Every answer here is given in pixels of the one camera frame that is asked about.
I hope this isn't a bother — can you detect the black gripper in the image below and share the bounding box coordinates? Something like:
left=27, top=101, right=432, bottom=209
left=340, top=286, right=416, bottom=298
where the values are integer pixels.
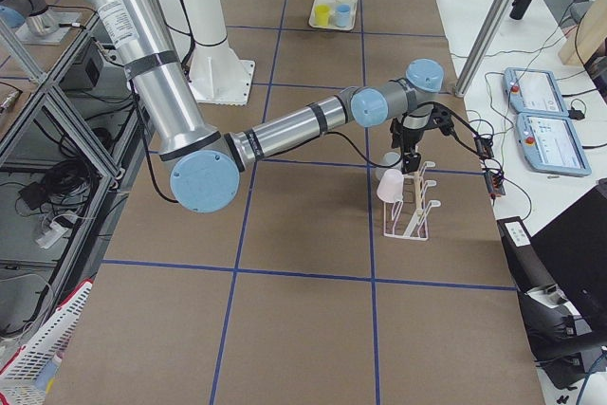
left=390, top=114, right=431, bottom=175

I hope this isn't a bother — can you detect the pink plastic cup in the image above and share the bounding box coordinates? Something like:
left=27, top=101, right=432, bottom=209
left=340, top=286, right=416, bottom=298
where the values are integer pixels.
left=377, top=169, right=404, bottom=204

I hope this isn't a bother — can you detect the yellow plastic cup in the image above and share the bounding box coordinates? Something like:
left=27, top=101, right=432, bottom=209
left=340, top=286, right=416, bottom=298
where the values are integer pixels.
left=314, top=4, right=331, bottom=28

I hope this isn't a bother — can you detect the frosted white plastic cup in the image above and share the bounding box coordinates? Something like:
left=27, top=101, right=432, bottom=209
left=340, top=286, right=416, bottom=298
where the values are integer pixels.
left=375, top=151, right=402, bottom=182

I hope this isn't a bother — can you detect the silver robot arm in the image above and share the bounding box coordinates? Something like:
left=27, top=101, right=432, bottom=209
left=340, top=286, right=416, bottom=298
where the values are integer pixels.
left=84, top=0, right=444, bottom=213

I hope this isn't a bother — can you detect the light blue cup on tray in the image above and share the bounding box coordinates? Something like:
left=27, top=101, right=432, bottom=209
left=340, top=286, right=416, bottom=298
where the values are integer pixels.
left=334, top=4, right=351, bottom=28

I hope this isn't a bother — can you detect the cream plastic tray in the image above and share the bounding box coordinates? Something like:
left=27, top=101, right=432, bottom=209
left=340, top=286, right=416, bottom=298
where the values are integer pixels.
left=308, top=0, right=359, bottom=31

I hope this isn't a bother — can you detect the orange circuit board upper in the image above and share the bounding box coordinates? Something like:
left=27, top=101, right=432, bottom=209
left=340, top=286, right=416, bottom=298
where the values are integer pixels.
left=474, top=136, right=494, bottom=159

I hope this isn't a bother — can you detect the orange circuit board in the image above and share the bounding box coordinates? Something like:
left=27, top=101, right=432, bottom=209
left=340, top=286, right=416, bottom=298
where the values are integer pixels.
left=474, top=136, right=494, bottom=159
left=484, top=169, right=506, bottom=199

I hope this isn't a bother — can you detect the orange circuit board lower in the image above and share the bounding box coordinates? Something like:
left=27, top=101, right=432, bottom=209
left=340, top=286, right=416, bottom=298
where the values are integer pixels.
left=484, top=169, right=506, bottom=199

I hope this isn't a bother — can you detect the upper blue teach pendant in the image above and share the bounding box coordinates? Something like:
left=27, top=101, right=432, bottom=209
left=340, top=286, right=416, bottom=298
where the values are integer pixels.
left=504, top=67, right=568, bottom=117

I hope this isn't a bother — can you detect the blue teach pendant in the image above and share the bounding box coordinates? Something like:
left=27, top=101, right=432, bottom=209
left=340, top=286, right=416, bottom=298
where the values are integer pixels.
left=504, top=67, right=568, bottom=117
left=516, top=113, right=592, bottom=176

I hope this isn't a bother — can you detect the lower blue teach pendant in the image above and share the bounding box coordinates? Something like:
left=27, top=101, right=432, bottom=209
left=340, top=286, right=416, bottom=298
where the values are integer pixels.
left=516, top=113, right=592, bottom=176

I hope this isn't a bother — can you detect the white plastic basket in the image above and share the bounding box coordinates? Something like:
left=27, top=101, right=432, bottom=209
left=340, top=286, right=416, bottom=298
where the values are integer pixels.
left=1, top=279, right=93, bottom=404

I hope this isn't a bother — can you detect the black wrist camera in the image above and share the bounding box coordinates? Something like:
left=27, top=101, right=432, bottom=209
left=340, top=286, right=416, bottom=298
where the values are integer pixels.
left=428, top=106, right=454, bottom=137

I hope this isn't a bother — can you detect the white wire cup rack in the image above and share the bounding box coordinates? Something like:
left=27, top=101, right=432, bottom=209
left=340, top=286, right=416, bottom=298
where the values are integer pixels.
left=379, top=161, right=441, bottom=241

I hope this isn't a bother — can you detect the aluminium frame post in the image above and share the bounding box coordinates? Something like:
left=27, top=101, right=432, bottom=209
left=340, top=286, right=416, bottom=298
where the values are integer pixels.
left=453, top=0, right=512, bottom=98

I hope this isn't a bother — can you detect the white central pedestal column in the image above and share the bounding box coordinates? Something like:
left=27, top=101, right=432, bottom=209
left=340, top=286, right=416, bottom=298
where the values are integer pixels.
left=183, top=0, right=255, bottom=105

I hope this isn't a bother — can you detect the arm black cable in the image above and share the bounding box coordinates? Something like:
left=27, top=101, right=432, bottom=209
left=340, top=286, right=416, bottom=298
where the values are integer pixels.
left=141, top=101, right=489, bottom=203

